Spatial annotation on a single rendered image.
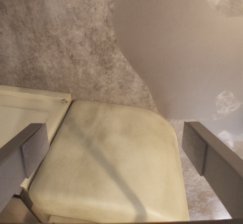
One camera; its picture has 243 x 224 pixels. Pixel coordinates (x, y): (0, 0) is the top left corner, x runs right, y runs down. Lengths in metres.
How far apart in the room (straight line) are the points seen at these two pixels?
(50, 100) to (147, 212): 0.81
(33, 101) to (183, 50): 0.91
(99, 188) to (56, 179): 0.18
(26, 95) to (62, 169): 0.58
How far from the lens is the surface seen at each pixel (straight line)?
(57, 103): 1.14
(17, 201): 0.89
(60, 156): 0.88
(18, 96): 1.27
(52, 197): 0.81
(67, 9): 0.92
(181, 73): 0.99
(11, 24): 1.09
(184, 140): 0.16
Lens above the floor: 0.84
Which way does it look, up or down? 50 degrees down
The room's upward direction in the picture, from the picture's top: 170 degrees counter-clockwise
